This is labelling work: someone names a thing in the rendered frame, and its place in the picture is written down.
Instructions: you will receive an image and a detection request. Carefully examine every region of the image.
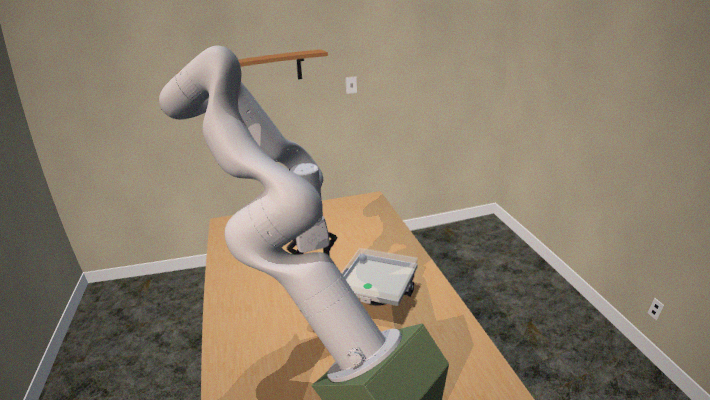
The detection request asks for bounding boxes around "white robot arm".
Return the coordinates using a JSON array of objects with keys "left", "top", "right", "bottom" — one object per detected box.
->
[{"left": 159, "top": 46, "right": 402, "bottom": 382}]

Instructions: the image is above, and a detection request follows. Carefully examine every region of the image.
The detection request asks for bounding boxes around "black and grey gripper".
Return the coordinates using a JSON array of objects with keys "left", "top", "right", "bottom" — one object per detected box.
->
[{"left": 287, "top": 216, "right": 338, "bottom": 257}]

